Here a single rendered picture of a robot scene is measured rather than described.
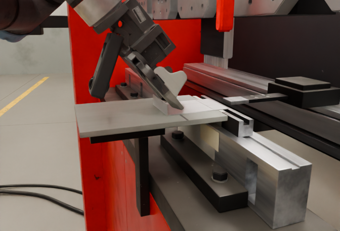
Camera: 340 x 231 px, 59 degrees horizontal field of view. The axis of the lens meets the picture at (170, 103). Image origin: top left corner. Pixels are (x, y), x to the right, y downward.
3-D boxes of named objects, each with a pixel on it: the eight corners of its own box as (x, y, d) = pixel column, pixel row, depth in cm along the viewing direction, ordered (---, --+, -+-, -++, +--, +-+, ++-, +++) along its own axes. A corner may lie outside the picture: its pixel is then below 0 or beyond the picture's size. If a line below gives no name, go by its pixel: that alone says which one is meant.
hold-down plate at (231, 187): (160, 144, 75) (160, 132, 74) (180, 141, 76) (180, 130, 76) (218, 214, 47) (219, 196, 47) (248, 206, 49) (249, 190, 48)
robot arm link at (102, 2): (74, 7, 46) (71, 9, 53) (95, 31, 48) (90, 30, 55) (111, -25, 47) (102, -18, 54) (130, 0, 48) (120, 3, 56)
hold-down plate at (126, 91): (115, 91, 133) (115, 84, 132) (127, 90, 135) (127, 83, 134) (130, 109, 106) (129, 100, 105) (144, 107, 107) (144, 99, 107)
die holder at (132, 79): (125, 88, 139) (124, 68, 137) (138, 87, 141) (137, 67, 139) (158, 119, 94) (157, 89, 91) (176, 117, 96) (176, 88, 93)
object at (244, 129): (192, 108, 71) (192, 95, 71) (203, 107, 72) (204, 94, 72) (238, 137, 53) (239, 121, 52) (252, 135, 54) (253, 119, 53)
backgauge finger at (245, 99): (213, 102, 71) (214, 81, 70) (301, 93, 80) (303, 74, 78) (241, 116, 60) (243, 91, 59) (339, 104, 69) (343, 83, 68)
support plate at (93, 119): (74, 109, 63) (74, 104, 63) (189, 99, 72) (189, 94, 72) (80, 138, 47) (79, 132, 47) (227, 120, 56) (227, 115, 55)
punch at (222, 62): (200, 63, 66) (201, 18, 64) (208, 62, 67) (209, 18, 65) (222, 69, 57) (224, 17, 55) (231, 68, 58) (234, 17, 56)
